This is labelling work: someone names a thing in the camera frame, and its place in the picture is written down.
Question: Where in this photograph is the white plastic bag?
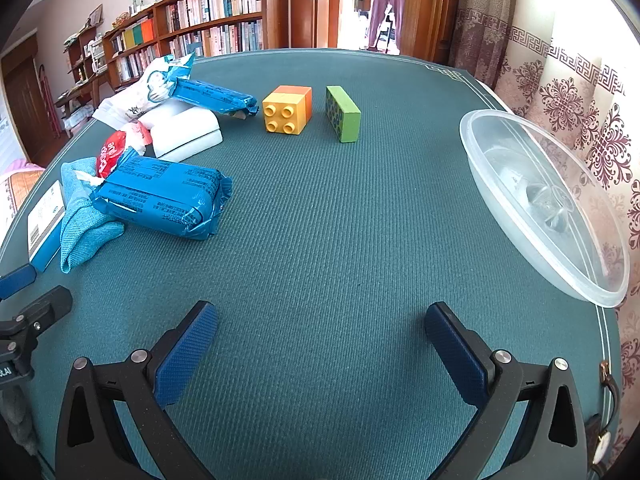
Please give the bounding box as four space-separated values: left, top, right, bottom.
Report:
92 52 196 128

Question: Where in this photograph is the red white snack packet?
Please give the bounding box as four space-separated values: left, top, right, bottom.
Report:
95 122 153 179

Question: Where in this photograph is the clear plastic bowl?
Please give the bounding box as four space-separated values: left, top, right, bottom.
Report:
459 109 631 308

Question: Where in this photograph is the patterned curtain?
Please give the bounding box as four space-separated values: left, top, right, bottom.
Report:
450 0 640 461

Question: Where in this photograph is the person's left hand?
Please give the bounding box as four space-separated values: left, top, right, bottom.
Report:
0 385 40 457

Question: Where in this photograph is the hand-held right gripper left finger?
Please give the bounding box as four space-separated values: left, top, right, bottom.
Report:
55 300 221 480

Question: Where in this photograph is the teal cloth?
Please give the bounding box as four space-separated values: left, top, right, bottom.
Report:
60 156 126 274

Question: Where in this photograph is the brown strap with buckle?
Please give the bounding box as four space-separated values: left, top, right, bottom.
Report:
585 360 623 476

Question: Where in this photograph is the yellow orange toy brick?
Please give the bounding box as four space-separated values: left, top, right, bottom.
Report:
262 85 313 136

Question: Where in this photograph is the white blue medicine box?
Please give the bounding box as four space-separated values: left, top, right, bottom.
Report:
27 180 67 273

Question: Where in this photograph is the blue packet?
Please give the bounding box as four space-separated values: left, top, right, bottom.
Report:
90 147 233 241
167 77 257 120

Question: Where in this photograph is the teal table mat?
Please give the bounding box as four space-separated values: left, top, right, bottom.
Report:
0 47 621 480

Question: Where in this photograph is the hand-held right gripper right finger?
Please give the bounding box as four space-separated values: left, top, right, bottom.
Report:
424 301 588 480

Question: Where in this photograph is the green wooden block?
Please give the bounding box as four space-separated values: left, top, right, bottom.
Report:
325 85 362 144

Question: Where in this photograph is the row of colourful books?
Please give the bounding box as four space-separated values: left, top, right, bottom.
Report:
122 19 156 51

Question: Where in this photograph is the wooden bookshelf with books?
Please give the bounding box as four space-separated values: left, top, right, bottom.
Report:
102 0 291 92

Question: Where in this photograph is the dark wooden door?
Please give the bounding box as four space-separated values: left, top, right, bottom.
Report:
0 32 56 161

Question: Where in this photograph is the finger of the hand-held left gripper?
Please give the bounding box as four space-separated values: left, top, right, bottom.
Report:
0 285 74 348
0 263 39 302

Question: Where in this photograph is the small wooden shelf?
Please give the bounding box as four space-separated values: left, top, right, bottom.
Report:
55 25 112 126

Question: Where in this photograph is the white sponge block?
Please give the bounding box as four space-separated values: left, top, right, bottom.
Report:
141 98 222 160

